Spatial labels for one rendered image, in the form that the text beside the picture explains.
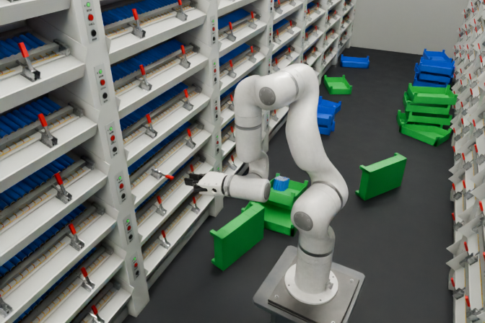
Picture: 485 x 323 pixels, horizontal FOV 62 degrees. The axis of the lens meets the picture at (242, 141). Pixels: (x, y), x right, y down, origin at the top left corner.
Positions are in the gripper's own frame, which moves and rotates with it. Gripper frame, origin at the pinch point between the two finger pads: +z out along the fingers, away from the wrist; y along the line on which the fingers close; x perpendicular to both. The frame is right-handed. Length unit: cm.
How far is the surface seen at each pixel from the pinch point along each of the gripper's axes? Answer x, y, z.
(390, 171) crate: -49, 106, -63
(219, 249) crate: -44.0, 10.2, -0.1
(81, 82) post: 49, -28, 11
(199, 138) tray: -0.4, 34.5, 16.6
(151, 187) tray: -1.8, -6.4, 15.0
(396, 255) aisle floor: -66, 54, -73
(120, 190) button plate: 7.9, -23.6, 13.1
